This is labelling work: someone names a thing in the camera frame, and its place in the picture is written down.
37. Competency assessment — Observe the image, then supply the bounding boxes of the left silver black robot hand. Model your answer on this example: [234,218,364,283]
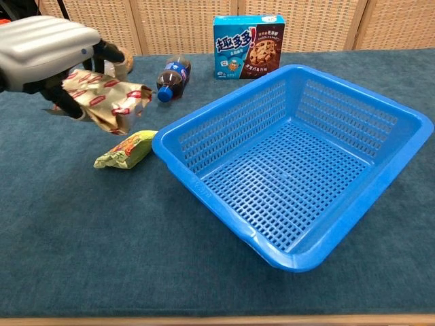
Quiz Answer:
[0,15,126,120]

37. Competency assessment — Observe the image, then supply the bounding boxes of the clear tube of biscuit sticks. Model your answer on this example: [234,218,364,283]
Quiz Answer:
[102,60,118,79]

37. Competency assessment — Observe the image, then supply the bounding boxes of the silver snack package red logos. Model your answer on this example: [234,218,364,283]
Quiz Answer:
[62,69,154,136]

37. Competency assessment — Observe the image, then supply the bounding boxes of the green snack package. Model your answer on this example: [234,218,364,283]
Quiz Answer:
[93,130,159,170]

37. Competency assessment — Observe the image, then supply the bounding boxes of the cola bottle blue cap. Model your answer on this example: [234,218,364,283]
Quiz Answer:
[156,56,192,103]

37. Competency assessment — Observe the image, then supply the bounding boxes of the wicker folding screen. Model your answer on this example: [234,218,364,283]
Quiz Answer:
[35,0,435,58]

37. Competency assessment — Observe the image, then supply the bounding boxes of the blue chocolate cookie box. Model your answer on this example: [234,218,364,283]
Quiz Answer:
[213,14,287,81]

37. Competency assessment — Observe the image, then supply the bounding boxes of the blue plastic perforated basket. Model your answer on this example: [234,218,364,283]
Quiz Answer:
[152,64,435,273]

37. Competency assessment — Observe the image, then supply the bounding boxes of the teal table mat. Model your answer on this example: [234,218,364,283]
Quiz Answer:
[0,48,435,319]

